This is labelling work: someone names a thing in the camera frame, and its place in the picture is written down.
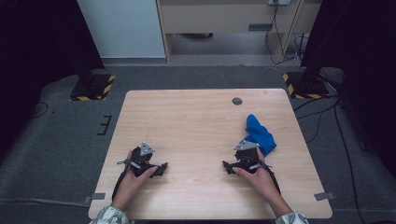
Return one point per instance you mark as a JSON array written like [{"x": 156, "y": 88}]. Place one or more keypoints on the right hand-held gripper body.
[{"x": 247, "y": 160}]

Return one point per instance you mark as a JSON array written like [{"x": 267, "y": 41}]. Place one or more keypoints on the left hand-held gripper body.
[{"x": 141, "y": 158}]

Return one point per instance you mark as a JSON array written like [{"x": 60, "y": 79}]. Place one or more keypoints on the black stand with striped base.
[
  {"x": 306, "y": 85},
  {"x": 93, "y": 88}
]

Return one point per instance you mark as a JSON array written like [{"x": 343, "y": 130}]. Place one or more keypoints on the light wooden desk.
[{"x": 218, "y": 17}]

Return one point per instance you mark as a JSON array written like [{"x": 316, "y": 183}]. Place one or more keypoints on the white cabinet panel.
[{"x": 124, "y": 28}]

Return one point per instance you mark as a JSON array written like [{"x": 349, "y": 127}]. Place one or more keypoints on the black curtain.
[
  {"x": 37, "y": 46},
  {"x": 364, "y": 62}
]

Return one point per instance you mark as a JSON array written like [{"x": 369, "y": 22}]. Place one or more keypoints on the white power strip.
[{"x": 279, "y": 2}]

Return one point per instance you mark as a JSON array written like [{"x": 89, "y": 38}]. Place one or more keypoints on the grey round table grommet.
[{"x": 237, "y": 101}]

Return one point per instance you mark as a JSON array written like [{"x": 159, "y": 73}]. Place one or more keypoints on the grey tape strip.
[
  {"x": 324, "y": 196},
  {"x": 97, "y": 196}
]

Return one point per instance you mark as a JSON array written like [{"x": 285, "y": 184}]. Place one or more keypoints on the blue cloth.
[{"x": 260, "y": 137}]

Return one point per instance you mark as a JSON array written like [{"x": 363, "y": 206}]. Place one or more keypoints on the person's right hand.
[{"x": 261, "y": 182}]

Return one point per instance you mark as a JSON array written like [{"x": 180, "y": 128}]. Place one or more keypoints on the person's left hand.
[{"x": 127, "y": 186}]

